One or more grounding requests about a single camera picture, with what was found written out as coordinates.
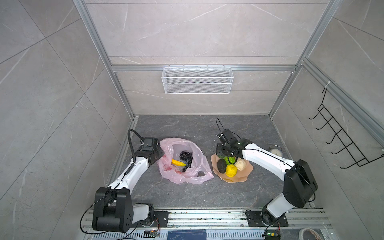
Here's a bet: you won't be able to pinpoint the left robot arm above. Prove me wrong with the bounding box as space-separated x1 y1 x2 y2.
92 138 164 233

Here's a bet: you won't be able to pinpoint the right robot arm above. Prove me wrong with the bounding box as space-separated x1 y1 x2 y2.
216 129 318 226

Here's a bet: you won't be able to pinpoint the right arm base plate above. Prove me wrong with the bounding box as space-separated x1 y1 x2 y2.
245 210 289 227

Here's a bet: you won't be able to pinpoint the dark fake avocado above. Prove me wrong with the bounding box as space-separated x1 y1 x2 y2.
217 159 227 174

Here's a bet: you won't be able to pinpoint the white wire mesh basket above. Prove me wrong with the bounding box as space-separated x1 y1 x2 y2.
162 67 234 95

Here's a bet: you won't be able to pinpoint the yellow fake lemon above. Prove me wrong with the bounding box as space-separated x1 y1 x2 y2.
225 165 238 178

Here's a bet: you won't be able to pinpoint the black wire hook rack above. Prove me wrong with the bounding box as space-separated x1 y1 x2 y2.
309 88 384 170

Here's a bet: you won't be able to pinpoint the yellow fake banana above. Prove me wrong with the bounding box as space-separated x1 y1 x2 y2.
171 159 187 167

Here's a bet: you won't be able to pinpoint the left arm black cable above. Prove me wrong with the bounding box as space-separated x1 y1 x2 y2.
127 128 145 163

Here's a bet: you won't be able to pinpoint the roll of tape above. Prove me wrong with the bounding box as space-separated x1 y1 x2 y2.
298 228 322 240

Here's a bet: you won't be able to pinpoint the beige fake fruit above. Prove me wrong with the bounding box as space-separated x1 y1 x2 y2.
235 158 247 171

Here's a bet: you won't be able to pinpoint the pink wavy plate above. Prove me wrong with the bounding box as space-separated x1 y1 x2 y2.
211 154 254 183

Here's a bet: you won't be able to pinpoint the green fake fruit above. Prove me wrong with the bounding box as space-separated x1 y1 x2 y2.
224 157 237 165

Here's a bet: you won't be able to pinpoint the dark purple fake grapes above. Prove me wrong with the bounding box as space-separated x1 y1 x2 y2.
180 151 193 173

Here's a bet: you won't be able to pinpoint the small grey alarm clock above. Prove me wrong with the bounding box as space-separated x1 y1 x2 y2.
268 145 283 158

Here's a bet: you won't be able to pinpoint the pink plastic bag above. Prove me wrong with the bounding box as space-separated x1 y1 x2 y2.
157 138 214 185

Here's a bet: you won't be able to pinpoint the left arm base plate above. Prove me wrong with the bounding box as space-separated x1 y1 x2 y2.
139 211 170 228

